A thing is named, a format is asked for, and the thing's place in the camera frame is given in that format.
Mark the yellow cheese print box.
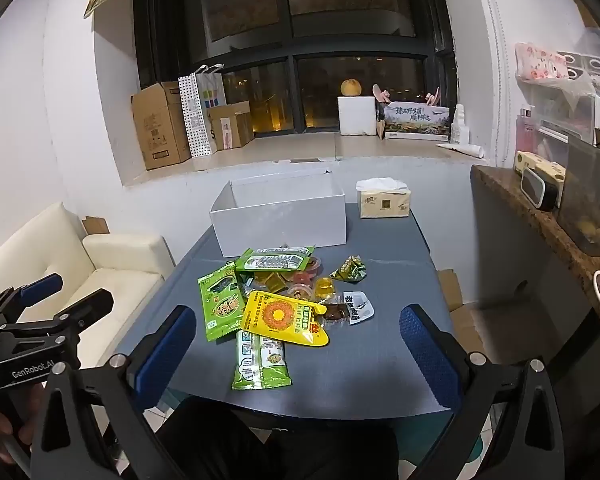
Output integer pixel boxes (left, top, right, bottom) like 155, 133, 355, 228
513, 150, 566, 182

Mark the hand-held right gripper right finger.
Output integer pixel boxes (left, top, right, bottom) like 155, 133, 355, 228
399, 304, 578, 480

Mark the long green snack packet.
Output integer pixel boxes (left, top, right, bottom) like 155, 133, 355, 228
235, 245, 315, 274

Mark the small green pea packet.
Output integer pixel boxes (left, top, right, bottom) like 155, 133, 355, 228
329, 255, 369, 284

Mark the pink floral pouch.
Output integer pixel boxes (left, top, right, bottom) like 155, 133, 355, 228
514, 42, 569, 82

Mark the white plastic drawer unit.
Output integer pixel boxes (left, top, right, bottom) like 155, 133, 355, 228
515, 25, 600, 162

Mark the yellow tissue pack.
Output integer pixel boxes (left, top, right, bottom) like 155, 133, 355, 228
356, 177, 412, 220

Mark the brown stone counter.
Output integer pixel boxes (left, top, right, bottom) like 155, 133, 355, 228
470, 164, 600, 342

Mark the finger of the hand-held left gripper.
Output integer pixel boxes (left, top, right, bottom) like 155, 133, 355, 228
0, 288, 115, 344
0, 273, 64, 328

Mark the green and white snack packet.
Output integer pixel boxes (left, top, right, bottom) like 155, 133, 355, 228
231, 329, 292, 391

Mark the white plastic bottle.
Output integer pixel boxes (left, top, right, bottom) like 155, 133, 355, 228
449, 103, 471, 145

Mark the cream sofa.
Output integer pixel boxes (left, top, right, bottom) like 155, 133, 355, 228
0, 202, 176, 366

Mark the flat cardboard on floor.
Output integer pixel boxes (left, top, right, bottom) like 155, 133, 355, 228
437, 268, 487, 362

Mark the clear plastic container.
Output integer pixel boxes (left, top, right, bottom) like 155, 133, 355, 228
559, 134, 600, 257

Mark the yellow jelly cup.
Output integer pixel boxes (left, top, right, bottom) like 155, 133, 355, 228
253, 270, 289, 294
315, 277, 344, 302

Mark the large cardboard box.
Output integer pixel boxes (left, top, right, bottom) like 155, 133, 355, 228
131, 81, 191, 171

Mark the cardboard piece behind sofa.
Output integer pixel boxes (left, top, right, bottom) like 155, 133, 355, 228
82, 215, 111, 235

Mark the rolled white paper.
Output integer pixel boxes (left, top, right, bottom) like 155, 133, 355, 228
435, 142, 484, 160

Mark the white foam box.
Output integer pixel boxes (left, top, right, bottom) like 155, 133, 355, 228
337, 94, 377, 137

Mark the white framed black clock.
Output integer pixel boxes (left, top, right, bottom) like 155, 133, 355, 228
520, 165, 561, 212

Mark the dotted white paper bag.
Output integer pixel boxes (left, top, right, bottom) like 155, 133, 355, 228
178, 63, 226, 159

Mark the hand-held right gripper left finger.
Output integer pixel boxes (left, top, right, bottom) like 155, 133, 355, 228
30, 305, 197, 480

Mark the small black white snack packet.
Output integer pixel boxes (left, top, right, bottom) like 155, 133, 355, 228
342, 290, 375, 325

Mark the dark window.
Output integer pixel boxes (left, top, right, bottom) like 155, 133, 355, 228
132, 0, 457, 137

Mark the landscape printed box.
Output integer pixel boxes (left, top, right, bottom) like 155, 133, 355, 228
382, 101, 452, 142

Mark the small open cardboard box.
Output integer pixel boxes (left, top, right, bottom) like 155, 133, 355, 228
206, 101, 255, 152

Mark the pink bottle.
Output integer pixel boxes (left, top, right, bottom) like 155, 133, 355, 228
517, 107, 537, 154

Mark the green snack packet yellow print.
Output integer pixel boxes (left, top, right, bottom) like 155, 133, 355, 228
197, 262, 246, 344

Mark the grey-blue table cover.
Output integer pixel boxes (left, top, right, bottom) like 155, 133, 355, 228
114, 202, 454, 420

